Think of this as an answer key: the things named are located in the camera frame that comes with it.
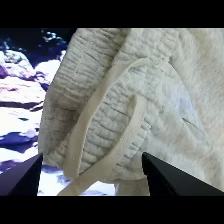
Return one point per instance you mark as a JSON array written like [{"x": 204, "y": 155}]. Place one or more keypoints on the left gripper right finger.
[{"x": 170, "y": 181}]

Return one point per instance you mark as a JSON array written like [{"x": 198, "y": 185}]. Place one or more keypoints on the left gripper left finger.
[{"x": 23, "y": 180}]

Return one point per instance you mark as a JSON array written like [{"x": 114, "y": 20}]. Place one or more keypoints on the cream pants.
[{"x": 140, "y": 100}]

